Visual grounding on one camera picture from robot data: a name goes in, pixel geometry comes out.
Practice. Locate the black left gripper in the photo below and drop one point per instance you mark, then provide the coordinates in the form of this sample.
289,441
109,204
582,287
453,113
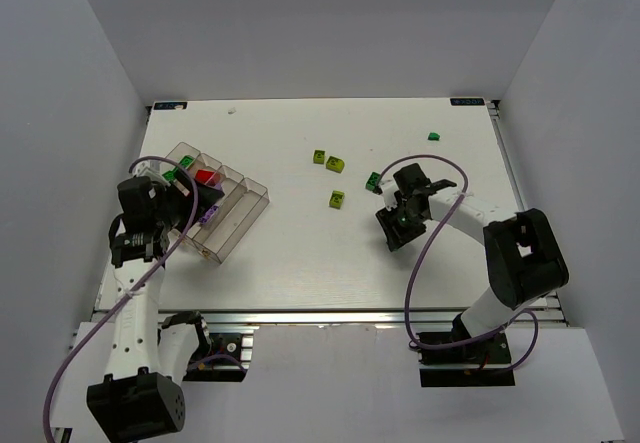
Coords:
187,195

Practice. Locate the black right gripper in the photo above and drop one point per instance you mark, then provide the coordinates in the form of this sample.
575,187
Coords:
390,211

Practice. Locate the purple plate green lego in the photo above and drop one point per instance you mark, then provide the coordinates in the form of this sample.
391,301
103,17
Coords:
208,215

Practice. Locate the red rectangular lego brick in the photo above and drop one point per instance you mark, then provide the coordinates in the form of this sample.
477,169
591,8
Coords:
207,177

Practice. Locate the green lego from plate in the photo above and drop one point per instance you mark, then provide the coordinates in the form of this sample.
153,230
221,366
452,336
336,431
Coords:
169,176

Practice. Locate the green square lego brick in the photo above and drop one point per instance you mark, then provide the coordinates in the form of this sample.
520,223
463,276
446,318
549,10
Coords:
372,183

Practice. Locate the lime lego brick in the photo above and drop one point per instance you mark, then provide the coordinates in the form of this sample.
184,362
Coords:
319,157
336,199
335,164

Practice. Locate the long green lego brick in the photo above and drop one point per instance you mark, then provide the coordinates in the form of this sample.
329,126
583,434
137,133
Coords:
186,161

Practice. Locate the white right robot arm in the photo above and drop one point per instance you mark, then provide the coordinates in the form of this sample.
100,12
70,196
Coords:
523,258

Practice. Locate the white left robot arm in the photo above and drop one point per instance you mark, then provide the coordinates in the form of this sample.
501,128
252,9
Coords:
140,396

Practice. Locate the clear compartment organizer tray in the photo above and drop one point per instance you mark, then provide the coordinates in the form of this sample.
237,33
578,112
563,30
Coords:
243,202

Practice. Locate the blue label left corner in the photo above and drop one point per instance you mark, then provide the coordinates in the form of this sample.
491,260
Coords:
170,105

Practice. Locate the blue label corner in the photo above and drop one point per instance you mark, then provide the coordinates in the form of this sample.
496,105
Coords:
467,101
170,105

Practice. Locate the blue label right corner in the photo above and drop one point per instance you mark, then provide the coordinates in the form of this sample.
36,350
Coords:
467,101

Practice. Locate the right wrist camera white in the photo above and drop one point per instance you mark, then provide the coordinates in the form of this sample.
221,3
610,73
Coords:
386,189

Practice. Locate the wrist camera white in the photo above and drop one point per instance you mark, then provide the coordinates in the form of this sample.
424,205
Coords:
386,189
150,169

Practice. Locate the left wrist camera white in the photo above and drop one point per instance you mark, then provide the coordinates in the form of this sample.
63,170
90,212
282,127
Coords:
150,169

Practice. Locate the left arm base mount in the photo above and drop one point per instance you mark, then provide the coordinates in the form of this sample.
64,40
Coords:
215,348

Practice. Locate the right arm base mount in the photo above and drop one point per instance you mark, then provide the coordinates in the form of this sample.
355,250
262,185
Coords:
484,364

